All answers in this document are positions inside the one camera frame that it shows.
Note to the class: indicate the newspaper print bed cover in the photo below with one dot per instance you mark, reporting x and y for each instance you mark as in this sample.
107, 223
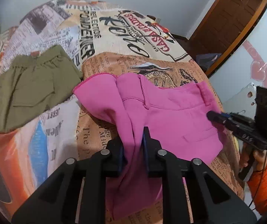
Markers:
99, 37

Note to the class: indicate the orange sleeve forearm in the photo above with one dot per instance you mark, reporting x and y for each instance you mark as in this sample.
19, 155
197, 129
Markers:
258, 188

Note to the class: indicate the brown wooden door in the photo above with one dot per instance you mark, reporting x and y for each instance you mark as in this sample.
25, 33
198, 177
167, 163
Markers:
224, 27

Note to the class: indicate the olive green pants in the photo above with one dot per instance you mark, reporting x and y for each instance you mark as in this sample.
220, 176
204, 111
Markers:
33, 85

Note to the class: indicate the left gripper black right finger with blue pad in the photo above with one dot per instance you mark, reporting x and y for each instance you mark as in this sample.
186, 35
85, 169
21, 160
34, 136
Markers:
191, 191

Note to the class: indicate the person's right hand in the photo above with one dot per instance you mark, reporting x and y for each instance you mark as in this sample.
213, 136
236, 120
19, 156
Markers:
260, 157

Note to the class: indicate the white suitcase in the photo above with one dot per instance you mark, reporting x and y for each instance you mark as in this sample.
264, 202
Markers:
243, 103

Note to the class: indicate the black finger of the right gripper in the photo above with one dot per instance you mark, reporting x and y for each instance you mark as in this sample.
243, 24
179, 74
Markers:
220, 118

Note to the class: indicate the pink pants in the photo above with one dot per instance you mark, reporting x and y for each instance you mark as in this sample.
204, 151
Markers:
176, 117

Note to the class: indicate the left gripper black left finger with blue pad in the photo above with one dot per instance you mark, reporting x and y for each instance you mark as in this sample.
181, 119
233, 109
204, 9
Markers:
75, 192

